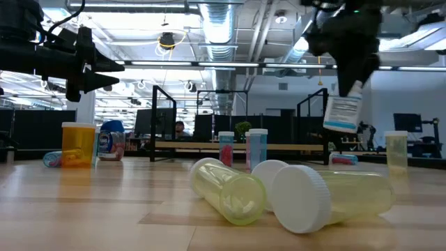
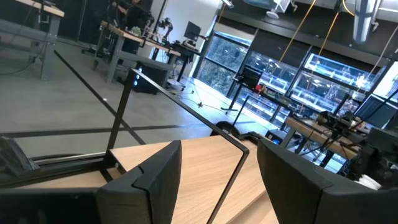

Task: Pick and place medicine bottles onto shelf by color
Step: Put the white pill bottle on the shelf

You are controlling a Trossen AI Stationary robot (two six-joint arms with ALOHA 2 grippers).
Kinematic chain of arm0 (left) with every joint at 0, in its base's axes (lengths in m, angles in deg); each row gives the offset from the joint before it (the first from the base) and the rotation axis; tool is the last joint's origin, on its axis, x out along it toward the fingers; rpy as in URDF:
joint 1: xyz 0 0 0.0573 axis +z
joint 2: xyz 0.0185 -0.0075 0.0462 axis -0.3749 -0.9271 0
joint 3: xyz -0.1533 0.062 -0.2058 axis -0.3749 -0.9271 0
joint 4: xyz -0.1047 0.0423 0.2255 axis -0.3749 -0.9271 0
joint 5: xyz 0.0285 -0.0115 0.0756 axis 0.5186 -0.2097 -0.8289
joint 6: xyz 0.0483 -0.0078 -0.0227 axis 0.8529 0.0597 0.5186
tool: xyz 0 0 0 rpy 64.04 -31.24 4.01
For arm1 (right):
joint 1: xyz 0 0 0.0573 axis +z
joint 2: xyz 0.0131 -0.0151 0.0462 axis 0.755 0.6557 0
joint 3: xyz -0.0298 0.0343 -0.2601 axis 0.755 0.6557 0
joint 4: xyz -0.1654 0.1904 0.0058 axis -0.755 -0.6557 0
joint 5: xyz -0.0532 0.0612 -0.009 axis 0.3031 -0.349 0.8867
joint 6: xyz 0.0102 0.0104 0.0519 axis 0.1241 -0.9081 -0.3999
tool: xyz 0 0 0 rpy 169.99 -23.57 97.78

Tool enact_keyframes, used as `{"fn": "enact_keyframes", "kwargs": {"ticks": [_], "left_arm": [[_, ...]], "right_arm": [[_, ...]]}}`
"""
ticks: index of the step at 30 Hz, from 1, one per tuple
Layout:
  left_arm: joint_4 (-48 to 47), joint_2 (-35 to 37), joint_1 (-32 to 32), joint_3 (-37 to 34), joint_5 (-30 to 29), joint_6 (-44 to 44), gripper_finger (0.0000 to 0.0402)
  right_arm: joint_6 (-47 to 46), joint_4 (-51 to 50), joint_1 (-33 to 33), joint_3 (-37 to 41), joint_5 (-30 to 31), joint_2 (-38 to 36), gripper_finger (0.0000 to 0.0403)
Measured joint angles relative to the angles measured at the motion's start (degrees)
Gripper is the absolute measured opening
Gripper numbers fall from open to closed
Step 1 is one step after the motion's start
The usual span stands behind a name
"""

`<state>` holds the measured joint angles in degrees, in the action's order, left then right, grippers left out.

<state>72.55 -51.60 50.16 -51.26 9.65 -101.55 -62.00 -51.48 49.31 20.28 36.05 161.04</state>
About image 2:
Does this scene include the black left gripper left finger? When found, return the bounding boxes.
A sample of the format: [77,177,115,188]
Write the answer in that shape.
[96,139,183,224]

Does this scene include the black arched chair back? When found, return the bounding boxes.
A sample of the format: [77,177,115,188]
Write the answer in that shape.
[210,120,242,138]

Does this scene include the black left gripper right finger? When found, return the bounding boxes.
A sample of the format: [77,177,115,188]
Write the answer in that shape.
[256,138,398,224]

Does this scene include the white ceiling pipe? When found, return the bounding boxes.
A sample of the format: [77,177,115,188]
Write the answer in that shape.
[352,0,382,45]

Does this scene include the yellow hanging cable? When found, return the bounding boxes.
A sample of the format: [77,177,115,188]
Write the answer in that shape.
[316,11,340,58]
[278,0,318,63]

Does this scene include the wooden shelf with black frame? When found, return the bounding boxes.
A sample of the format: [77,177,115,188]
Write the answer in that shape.
[99,68,269,224]

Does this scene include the wooden desk grey legs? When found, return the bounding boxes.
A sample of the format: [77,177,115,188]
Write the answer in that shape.
[93,20,182,85]
[0,0,65,82]

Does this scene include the black desk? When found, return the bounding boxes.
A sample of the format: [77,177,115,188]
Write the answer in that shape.
[169,39,203,83]

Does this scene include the person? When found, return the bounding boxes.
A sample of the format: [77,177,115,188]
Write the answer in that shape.
[107,0,150,54]

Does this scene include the black monitor on stand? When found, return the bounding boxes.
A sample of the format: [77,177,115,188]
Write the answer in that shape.
[220,64,264,113]

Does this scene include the black computer tower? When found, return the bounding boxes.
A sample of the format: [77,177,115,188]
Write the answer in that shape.
[131,60,169,95]

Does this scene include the black ribbed block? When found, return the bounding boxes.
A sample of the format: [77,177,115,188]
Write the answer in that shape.
[0,136,40,179]

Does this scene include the black computer monitor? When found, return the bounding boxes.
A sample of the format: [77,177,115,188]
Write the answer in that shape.
[183,21,202,42]
[354,94,398,129]

